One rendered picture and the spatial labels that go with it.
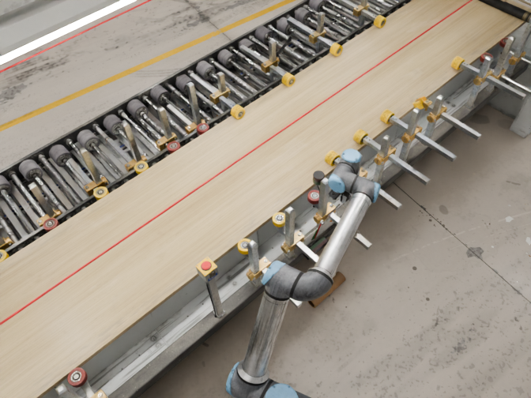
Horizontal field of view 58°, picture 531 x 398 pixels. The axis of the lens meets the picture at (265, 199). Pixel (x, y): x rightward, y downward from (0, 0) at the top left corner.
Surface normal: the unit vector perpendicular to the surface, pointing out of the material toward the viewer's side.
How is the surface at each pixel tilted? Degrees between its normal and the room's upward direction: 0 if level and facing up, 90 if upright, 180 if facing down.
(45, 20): 61
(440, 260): 0
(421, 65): 0
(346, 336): 0
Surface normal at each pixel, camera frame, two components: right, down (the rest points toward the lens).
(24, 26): 0.57, 0.22
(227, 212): -0.04, -0.59
